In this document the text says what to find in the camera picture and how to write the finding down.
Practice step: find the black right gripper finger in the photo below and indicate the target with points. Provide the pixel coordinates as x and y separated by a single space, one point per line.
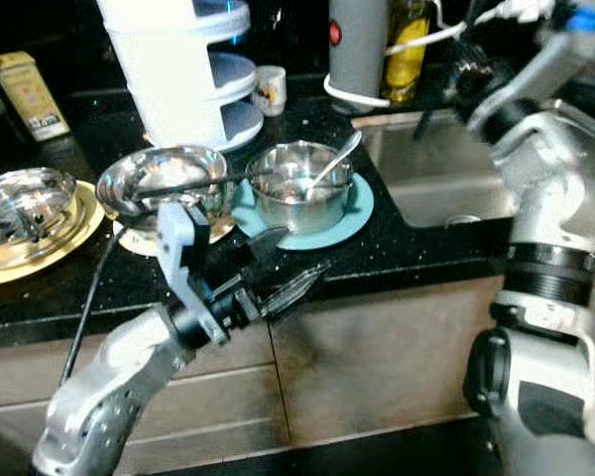
430 119

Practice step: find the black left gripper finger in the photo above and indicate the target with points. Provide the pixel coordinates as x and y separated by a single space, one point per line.
296 290
266 241

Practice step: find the small stainless steel pot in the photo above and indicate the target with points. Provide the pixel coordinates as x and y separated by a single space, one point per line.
297 208

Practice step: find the thin black rod utensil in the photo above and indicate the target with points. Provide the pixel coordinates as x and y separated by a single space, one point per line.
198 182

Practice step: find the metal spoon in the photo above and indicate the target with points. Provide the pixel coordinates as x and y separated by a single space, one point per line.
345 149

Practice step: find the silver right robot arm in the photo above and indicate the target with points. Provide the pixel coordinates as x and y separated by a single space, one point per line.
555 198

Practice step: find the stainless steel sink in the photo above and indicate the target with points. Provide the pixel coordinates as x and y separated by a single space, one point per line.
436 183

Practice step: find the yellow oil bottle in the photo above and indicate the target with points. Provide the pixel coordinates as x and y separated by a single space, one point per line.
402 59

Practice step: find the white plug adapter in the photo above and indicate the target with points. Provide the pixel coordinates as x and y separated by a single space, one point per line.
531 10

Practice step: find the grey cylindrical appliance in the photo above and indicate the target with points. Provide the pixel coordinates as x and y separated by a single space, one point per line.
357 50

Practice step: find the cream patterned plate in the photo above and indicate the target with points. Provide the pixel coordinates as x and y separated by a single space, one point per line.
139 243

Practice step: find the wide stainless steel bowl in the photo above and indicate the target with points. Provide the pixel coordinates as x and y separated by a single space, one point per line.
159 167

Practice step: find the small white printed mug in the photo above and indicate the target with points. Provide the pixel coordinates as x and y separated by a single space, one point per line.
270 91

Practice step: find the yellow tea tin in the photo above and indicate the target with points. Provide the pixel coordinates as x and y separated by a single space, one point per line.
28 94

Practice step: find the black floor mat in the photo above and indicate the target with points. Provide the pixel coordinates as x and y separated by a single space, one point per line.
337 461

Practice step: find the steel bowl holding utensils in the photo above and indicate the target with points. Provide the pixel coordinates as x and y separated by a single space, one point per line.
20 198

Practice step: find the white tiered plastic rack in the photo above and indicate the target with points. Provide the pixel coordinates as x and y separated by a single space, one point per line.
169 69

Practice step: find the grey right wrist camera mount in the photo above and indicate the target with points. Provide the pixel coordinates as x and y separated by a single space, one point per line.
535 74

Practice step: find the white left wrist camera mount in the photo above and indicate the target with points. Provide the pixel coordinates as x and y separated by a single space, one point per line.
183 238

